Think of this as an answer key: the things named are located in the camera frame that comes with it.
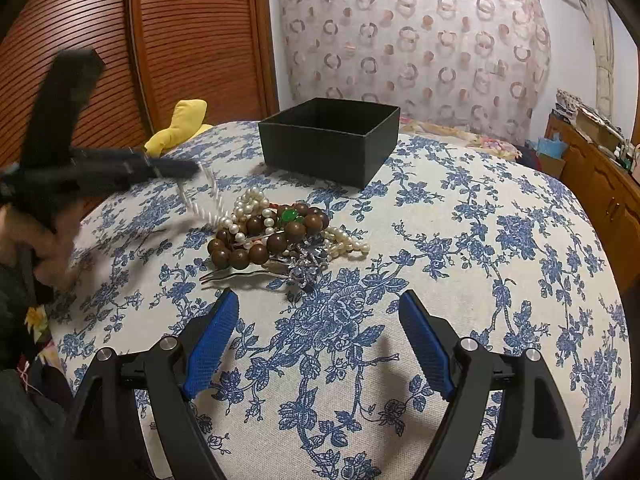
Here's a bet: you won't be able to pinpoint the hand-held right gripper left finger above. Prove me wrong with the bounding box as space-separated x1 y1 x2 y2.
65 287 240 480

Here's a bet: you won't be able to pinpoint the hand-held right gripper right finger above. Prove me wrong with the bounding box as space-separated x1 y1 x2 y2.
400 289 586 480

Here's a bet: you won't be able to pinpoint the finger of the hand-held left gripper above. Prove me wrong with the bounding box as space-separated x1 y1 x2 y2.
131 156 199 182

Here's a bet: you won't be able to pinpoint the white pearl hair comb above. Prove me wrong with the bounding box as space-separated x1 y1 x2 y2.
176 161 227 227

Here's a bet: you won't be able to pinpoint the brown wooden bead bracelet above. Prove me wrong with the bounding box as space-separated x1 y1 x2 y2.
207 203 331 270

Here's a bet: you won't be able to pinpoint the white pearl necklace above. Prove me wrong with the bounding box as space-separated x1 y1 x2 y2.
220 186 372 262

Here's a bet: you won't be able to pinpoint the beaded bracelets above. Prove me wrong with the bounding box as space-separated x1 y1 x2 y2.
199 239 333 292

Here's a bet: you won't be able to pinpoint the red and green bead bracelet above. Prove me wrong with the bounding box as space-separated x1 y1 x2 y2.
270 203 302 227

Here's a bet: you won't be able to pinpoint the black square box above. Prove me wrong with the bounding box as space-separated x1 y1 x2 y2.
258 98 401 189

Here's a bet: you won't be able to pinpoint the person's left hand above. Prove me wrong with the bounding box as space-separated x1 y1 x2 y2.
0 204 78 288

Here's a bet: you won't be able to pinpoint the yellow plush toy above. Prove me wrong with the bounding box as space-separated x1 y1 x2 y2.
144 98 214 157

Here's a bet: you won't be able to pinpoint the blue floral tablecloth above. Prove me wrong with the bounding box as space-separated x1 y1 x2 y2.
50 120 629 480

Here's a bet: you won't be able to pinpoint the brown louvered wardrobe door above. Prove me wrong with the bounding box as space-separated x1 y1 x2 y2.
0 0 151 171
127 0 281 128

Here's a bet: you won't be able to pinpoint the person's dark floral clothing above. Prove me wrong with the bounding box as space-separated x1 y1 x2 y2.
0 247 78 480

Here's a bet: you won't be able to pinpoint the floral bed blanket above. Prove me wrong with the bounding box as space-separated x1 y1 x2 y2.
399 117 523 162

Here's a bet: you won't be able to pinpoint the dark blue cloth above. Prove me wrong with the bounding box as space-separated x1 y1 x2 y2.
517 144 547 172

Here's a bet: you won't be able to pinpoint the wooden cabinet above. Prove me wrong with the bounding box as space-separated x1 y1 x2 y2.
544 112 640 292

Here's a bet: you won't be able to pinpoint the light blue bag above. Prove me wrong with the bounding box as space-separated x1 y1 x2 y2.
534 135 570 157

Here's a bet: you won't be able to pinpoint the circle patterned lace curtain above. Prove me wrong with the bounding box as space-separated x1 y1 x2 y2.
267 0 552 142

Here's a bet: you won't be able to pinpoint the stack of papers and boxes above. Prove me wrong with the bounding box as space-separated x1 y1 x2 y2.
554 88 628 153

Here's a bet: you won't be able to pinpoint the wrapped air conditioner pipe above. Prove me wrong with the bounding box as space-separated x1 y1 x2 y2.
582 0 617 117

